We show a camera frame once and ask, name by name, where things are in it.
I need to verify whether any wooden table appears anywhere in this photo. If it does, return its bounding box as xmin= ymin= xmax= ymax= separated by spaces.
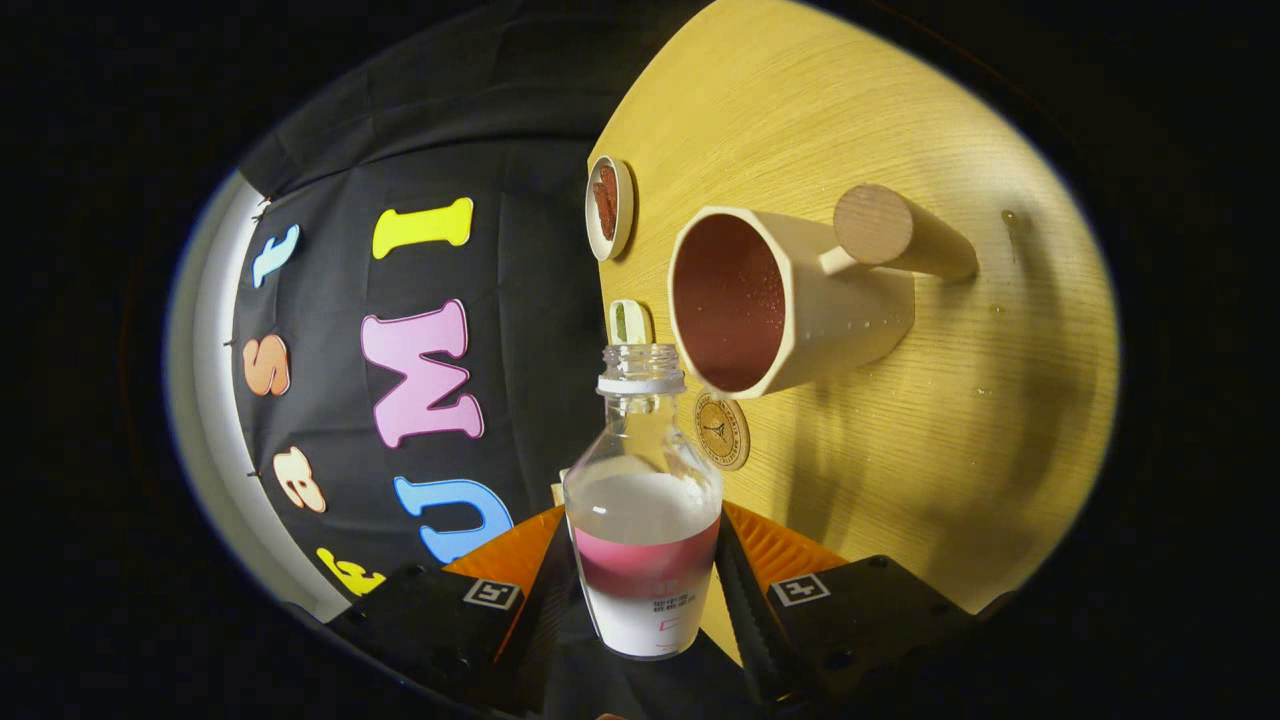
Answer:
xmin=588 ymin=0 xmax=1119 ymax=666

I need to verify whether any small white rectangular dish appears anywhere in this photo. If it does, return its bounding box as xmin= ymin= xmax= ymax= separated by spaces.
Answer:
xmin=609 ymin=299 xmax=654 ymax=347

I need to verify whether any clear juice bottle pink label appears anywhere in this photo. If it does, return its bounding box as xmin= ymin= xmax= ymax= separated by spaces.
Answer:
xmin=563 ymin=343 xmax=724 ymax=661

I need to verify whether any cream cup with wooden handle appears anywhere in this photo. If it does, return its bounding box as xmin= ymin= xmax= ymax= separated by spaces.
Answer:
xmin=667 ymin=184 xmax=979 ymax=400

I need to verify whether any round white plate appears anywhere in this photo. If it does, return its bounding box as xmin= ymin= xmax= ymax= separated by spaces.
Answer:
xmin=585 ymin=155 xmax=635 ymax=263

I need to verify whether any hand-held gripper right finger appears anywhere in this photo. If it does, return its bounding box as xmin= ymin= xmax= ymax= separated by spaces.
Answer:
xmin=711 ymin=503 xmax=986 ymax=709

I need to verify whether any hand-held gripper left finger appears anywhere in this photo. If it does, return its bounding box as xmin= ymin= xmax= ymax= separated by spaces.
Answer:
xmin=328 ymin=505 xmax=577 ymax=717

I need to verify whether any round brown coaster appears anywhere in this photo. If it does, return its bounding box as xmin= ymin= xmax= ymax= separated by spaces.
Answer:
xmin=694 ymin=390 xmax=751 ymax=472

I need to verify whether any black backdrop cloth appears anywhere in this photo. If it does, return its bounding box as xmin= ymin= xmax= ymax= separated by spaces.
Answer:
xmin=232 ymin=0 xmax=761 ymax=720

